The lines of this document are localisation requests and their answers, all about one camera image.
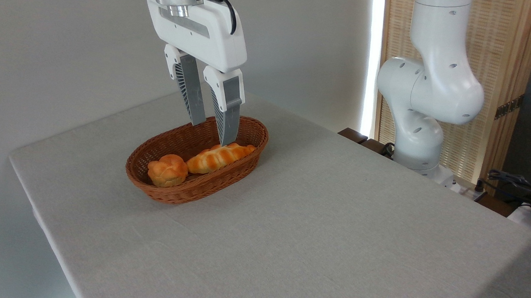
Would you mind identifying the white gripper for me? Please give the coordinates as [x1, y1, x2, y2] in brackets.
[140, 0, 250, 148]

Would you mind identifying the round golden bread roll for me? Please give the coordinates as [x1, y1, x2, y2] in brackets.
[146, 153, 189, 189]

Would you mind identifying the long braided bread loaf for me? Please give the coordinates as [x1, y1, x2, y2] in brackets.
[186, 141, 257, 177]

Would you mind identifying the brown wicker oval basket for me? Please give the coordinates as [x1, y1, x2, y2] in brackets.
[124, 111, 270, 209]

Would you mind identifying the dark wooden side table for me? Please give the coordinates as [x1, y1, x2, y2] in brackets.
[337, 127, 397, 161]

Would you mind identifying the grey tablecloth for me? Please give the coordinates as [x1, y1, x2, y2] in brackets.
[3, 82, 531, 298]

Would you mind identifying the bamboo wooden folding screen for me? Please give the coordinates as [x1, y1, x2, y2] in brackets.
[373, 0, 531, 198]

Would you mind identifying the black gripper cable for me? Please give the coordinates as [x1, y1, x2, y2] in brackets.
[196, 0, 238, 36]

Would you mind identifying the black cable bundle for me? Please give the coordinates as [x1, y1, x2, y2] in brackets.
[475, 168, 531, 211]

